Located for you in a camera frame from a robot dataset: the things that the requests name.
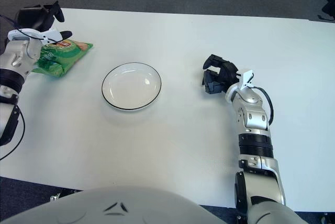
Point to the silver metal clip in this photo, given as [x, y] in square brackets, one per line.
[55, 197]

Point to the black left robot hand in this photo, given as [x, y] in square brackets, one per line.
[34, 18]

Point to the grey robot torso shell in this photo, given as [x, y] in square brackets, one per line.
[117, 208]

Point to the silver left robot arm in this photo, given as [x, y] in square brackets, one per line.
[15, 56]

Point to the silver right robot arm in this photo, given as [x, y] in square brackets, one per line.
[254, 119]

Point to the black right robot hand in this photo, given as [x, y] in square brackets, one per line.
[225, 76]

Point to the white plate with black rim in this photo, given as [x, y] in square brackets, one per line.
[131, 88]

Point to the green potato chips bag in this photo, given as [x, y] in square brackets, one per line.
[65, 55]

